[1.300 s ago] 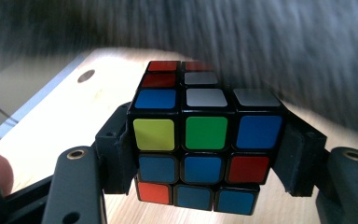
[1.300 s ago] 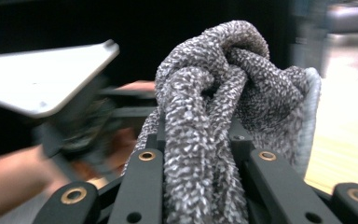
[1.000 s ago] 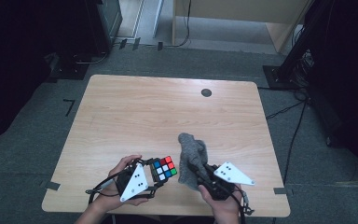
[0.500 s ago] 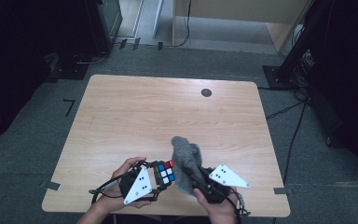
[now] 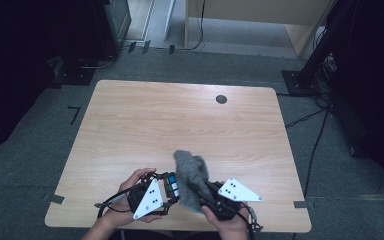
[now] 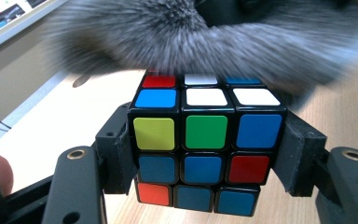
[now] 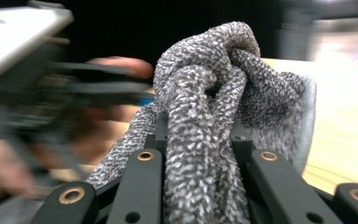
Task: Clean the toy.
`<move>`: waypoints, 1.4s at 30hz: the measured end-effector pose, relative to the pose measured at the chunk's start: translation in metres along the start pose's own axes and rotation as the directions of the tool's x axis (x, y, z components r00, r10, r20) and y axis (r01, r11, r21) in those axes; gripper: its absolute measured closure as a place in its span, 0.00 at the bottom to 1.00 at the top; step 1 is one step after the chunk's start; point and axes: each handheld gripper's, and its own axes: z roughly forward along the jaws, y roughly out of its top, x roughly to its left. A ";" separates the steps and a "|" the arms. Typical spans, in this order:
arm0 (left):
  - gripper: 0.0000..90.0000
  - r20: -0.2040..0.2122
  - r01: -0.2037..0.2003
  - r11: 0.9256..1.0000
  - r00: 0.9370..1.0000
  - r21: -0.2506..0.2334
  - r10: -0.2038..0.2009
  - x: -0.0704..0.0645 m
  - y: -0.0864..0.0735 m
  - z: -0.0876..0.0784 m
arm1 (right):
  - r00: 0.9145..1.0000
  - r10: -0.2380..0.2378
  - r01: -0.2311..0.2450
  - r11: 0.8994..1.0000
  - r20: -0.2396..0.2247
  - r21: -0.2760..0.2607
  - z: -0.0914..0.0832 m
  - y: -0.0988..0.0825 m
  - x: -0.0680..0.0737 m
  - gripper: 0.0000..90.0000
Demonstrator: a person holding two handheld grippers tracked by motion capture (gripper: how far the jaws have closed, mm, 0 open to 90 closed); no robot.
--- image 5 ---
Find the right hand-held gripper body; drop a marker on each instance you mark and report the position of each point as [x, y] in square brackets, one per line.
[236, 192]

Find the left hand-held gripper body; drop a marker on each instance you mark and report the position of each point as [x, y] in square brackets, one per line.
[148, 200]

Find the multicoloured puzzle cube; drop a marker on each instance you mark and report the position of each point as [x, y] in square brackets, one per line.
[171, 186]

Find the grey terry cloth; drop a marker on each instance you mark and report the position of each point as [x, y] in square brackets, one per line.
[191, 173]

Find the person's left hand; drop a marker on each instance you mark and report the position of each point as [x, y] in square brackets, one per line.
[115, 216]

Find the person's right hand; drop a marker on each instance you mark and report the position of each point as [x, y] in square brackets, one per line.
[230, 230]

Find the grey tape piece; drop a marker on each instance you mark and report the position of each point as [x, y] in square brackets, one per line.
[302, 204]
[56, 199]

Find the round dark table grommet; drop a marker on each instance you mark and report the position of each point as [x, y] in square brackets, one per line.
[221, 99]

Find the black tape corner mark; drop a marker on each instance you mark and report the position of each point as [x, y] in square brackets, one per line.
[75, 113]

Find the dark tape piece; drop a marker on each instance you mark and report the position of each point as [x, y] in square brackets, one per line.
[131, 46]
[146, 46]
[171, 49]

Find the black stand base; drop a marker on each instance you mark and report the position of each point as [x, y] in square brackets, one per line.
[75, 75]

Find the black metal stand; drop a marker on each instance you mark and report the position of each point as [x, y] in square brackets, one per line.
[313, 60]

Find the black equipment case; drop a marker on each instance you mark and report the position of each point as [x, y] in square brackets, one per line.
[113, 23]

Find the dark curtain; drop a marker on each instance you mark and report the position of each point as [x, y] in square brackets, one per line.
[10, 66]
[373, 83]

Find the light wooden cabinet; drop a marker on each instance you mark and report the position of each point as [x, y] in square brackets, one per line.
[246, 11]

